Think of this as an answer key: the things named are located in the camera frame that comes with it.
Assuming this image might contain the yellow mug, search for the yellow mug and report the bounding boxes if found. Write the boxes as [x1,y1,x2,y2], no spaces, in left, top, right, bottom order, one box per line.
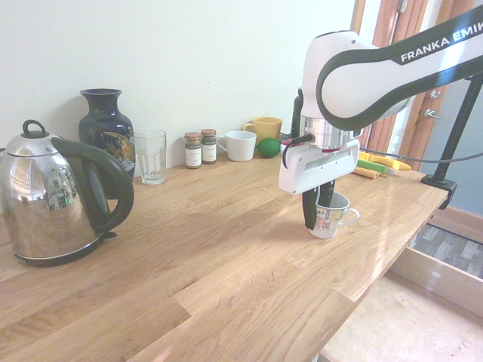
[241,116,284,148]

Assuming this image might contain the green lime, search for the green lime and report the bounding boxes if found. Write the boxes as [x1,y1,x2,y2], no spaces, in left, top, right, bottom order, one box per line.
[255,137,281,159]

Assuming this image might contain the green-herb spice jar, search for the green-herb spice jar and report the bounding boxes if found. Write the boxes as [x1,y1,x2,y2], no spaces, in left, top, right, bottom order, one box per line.
[200,128,218,165]
[183,131,202,170]

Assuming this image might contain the black camera clamp mount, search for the black camera clamp mount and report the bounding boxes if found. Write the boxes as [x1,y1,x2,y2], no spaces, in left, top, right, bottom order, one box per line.
[420,72,483,210]

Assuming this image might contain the plain white cup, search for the plain white cup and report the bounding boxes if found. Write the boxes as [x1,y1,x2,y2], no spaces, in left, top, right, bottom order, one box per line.
[215,130,258,163]

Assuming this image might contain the small white printed mug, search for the small white printed mug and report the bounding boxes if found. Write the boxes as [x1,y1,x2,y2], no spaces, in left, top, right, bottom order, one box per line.
[309,192,361,241]

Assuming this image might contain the gray-blue door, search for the gray-blue door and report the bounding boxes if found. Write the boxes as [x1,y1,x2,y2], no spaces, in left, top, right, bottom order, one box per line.
[409,73,483,220]

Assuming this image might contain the yellow knife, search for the yellow knife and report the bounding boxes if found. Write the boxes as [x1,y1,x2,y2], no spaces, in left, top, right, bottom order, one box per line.
[358,150,412,172]

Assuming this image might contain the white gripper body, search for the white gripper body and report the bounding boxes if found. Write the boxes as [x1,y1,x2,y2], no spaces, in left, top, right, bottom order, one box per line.
[278,139,360,197]

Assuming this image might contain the dark blue painted vase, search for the dark blue painted vase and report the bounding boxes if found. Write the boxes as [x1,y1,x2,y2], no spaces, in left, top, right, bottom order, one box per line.
[78,88,137,200]

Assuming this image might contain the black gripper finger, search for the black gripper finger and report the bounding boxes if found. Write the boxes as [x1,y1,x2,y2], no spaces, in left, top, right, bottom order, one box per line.
[319,179,337,208]
[301,186,321,231]

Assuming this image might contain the wooden door frame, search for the wooden door frame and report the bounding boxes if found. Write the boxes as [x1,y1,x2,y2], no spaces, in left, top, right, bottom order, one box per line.
[349,0,469,178]

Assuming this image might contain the clear drinking glass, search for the clear drinking glass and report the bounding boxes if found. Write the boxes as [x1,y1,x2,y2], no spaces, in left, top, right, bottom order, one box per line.
[133,129,168,186]

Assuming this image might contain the large wooden drawer white front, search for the large wooden drawer white front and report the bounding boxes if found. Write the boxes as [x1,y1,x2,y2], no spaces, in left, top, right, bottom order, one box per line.
[319,246,483,362]

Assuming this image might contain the chrome electric kettle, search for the chrome electric kettle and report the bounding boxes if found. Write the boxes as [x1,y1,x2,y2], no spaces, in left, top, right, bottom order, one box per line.
[0,119,136,268]

